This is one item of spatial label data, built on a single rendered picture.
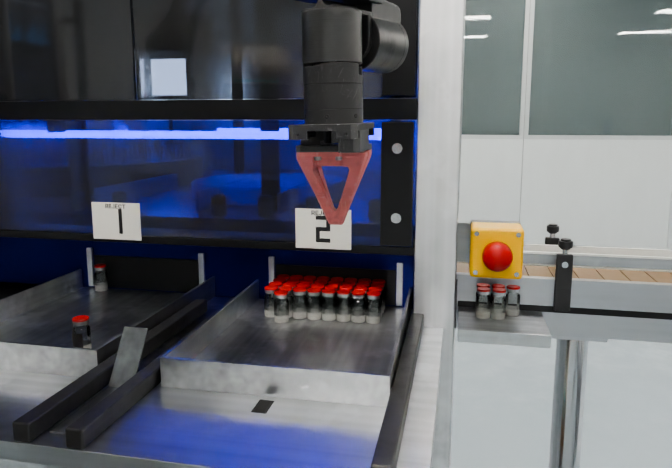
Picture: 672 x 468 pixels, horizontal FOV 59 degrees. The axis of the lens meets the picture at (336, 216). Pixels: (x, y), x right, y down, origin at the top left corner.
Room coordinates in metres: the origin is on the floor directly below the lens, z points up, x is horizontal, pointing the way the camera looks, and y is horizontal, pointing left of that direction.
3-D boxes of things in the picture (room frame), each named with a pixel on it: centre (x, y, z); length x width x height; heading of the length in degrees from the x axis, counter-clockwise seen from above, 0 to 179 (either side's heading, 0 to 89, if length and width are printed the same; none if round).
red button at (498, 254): (0.80, -0.22, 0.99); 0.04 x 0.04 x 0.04; 78
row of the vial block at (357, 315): (0.86, 0.02, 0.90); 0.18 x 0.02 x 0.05; 79
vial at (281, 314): (0.85, 0.08, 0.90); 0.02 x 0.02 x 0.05
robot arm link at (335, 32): (0.59, 0.00, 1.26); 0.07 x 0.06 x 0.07; 144
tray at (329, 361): (0.78, 0.04, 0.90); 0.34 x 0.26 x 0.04; 169
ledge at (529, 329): (0.88, -0.25, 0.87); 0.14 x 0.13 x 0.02; 168
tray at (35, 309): (0.85, 0.37, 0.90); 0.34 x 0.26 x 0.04; 168
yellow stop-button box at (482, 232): (0.84, -0.23, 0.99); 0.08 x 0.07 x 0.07; 168
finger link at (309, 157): (0.60, 0.00, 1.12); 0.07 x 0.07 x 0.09; 77
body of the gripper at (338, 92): (0.58, 0.00, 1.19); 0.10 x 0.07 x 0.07; 167
